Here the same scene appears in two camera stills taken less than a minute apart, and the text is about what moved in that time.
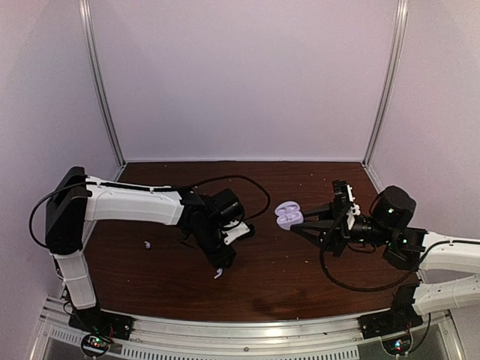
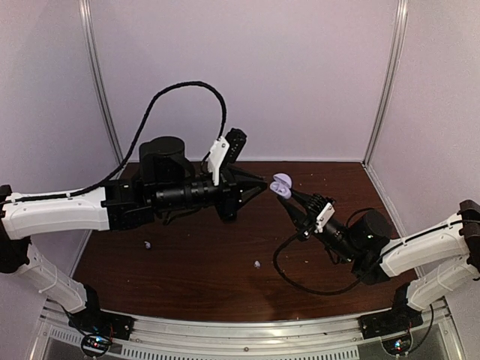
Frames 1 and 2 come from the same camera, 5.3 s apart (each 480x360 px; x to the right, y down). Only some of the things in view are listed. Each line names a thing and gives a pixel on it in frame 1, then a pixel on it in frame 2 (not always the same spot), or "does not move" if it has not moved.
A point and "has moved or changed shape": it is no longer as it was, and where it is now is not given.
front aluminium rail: x=277 y=339 does not move
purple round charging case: x=288 y=214 has moved or changed shape
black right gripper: x=336 y=226 → x=307 y=223
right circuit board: x=398 y=346 does not move
